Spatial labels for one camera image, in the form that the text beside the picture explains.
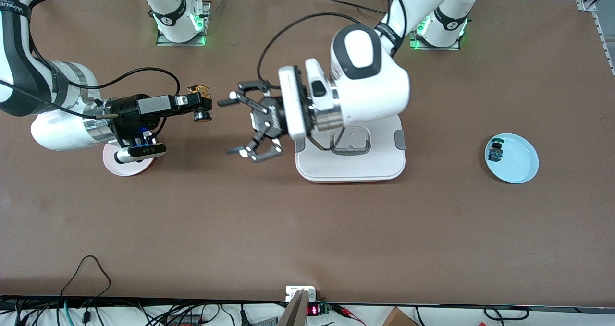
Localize light blue round plate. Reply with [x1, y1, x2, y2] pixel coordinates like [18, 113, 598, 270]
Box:
[484, 132, 539, 184]

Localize orange push button switch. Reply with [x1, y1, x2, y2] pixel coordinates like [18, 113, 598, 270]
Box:
[191, 85, 213, 123]

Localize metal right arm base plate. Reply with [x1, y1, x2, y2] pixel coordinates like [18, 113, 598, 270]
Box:
[156, 2, 211, 47]

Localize black looped cable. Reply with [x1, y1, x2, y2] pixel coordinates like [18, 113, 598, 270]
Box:
[60, 255, 112, 312]

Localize thin grey cable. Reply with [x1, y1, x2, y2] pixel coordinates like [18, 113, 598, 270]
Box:
[204, 0, 232, 17]

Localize brown cardboard box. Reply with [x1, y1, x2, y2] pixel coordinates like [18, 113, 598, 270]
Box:
[382, 307, 419, 326]

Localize black right camera cable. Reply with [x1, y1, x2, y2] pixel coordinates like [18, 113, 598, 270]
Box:
[96, 67, 181, 140]

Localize pink round plate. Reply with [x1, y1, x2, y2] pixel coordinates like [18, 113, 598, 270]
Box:
[103, 143, 157, 177]

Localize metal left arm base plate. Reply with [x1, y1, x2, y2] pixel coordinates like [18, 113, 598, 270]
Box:
[408, 28, 461, 51]

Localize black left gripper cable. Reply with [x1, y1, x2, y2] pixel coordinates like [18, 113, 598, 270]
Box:
[257, 12, 399, 91]

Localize black coiled cable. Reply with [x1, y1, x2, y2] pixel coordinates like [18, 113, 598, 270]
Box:
[483, 306, 530, 323]

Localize black cable with brass plug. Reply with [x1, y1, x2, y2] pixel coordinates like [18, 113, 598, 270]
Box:
[0, 79, 119, 121]

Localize black cable on table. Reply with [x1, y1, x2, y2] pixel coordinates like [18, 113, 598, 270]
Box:
[331, 0, 389, 14]

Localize aluminium perforated frame rail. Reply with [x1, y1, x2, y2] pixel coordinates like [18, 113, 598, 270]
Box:
[576, 0, 615, 74]

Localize white lidded lunch box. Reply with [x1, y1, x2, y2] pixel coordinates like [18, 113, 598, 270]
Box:
[294, 115, 406, 183]

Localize red alligator clip leads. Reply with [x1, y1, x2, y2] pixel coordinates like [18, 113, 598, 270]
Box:
[334, 305, 367, 326]

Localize green push button switch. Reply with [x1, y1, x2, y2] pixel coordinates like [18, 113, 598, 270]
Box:
[486, 139, 505, 162]

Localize black velcro cable strap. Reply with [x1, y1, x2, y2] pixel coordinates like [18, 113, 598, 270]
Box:
[0, 0, 30, 15]

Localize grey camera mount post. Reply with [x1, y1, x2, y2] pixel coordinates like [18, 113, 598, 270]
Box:
[278, 290, 309, 326]

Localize white metal bracket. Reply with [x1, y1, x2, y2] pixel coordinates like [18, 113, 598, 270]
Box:
[285, 286, 317, 302]

